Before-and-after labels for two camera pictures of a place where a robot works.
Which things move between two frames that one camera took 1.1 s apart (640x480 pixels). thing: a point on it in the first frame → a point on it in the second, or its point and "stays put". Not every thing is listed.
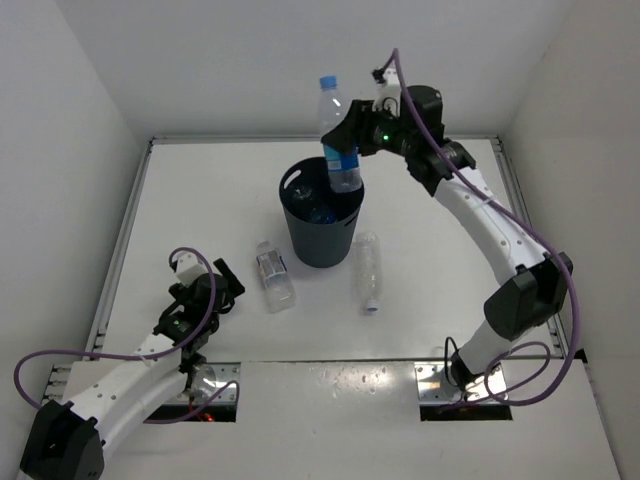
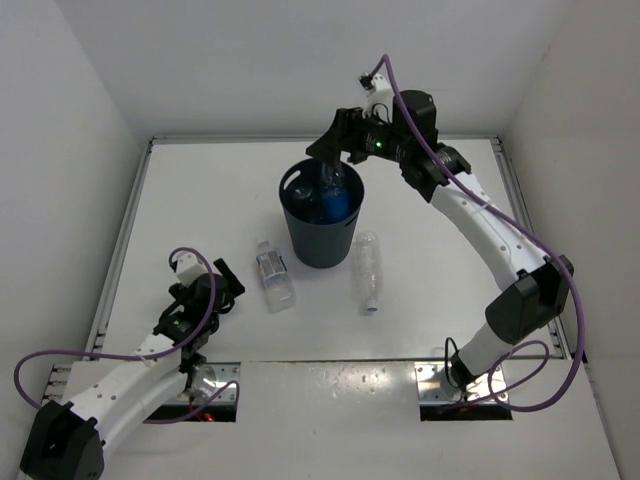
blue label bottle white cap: [319, 213] → [303, 200]
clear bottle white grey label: [279, 290] stays put
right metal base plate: [433, 384] stays put
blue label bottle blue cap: [342, 165] → [336, 196]
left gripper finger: [235, 287] stays put
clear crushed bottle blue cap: [368, 270] stays put
